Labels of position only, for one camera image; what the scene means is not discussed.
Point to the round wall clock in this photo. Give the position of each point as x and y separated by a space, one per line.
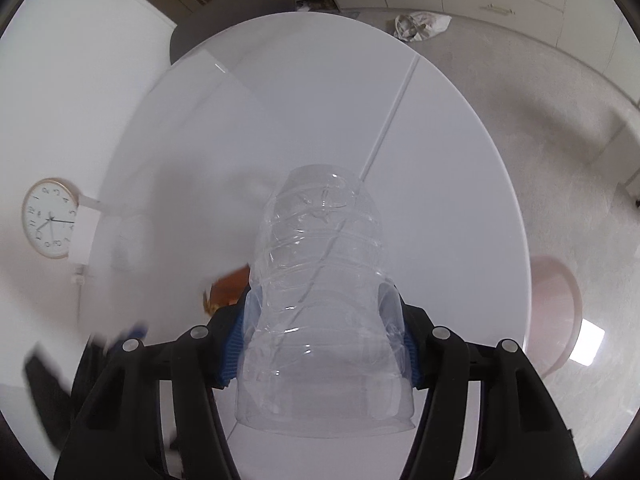
50 217

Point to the clear plastic bottle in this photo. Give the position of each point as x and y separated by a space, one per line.
320 285

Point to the white plastic bin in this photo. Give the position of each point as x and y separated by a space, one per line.
552 310

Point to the white plastic bag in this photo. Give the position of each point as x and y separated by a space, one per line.
420 25

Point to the grey dining chair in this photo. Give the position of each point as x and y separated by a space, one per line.
225 15

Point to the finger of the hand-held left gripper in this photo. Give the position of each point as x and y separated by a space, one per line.
135 332

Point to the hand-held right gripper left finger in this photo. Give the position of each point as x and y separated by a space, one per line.
232 347

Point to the brown orange wrapper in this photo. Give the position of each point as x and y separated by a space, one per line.
225 290

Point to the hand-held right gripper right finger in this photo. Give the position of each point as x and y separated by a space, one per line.
412 360

